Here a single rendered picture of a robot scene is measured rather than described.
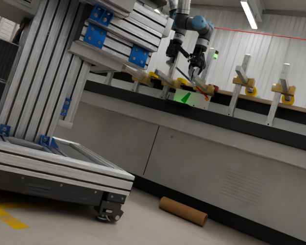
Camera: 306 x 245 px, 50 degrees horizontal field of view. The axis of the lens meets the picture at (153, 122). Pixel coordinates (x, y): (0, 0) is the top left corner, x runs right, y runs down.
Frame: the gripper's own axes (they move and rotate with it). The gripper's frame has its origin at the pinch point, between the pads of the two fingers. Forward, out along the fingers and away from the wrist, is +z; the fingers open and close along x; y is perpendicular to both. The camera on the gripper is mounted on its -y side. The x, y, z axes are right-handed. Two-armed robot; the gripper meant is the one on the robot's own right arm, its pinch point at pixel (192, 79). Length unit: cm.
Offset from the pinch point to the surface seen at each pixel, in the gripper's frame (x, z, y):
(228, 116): 21.2, 12.3, -24.6
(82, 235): 10, 84, 76
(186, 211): 17, 77, -16
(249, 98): 26, -7, -46
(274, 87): 43, -12, -25
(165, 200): 1, 75, -17
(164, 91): -28.6, 5.6, -26.7
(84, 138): -100, 58, -50
